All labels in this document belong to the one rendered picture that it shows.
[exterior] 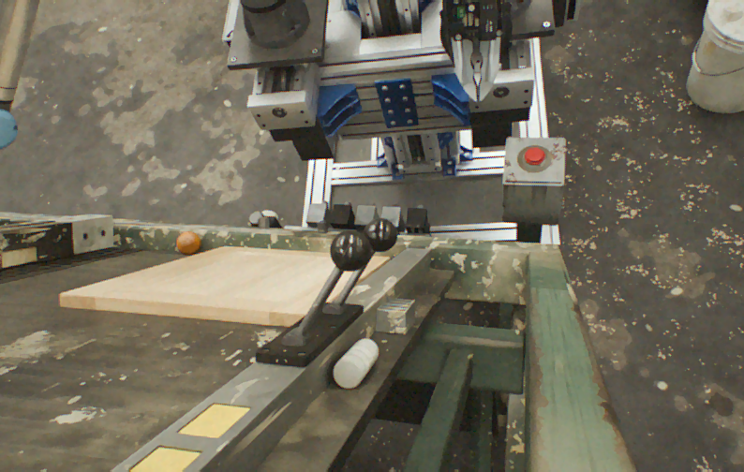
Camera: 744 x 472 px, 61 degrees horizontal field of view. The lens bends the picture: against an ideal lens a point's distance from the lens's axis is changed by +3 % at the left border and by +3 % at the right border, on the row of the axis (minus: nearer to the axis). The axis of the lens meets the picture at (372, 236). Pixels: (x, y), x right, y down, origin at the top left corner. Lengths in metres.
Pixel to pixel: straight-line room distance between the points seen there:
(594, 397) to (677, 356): 1.67
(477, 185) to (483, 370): 1.27
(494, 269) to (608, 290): 1.01
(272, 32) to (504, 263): 0.71
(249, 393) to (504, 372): 0.51
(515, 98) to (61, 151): 2.27
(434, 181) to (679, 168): 0.88
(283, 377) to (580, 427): 0.24
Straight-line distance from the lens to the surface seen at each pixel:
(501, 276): 1.25
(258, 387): 0.52
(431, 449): 0.64
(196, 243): 1.39
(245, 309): 0.85
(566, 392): 0.52
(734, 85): 2.54
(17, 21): 1.19
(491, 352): 0.93
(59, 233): 1.41
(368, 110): 1.62
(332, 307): 0.70
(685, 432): 2.12
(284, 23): 1.46
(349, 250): 0.55
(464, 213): 2.09
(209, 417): 0.48
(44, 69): 3.60
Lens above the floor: 2.02
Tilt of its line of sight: 60 degrees down
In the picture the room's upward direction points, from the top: 22 degrees counter-clockwise
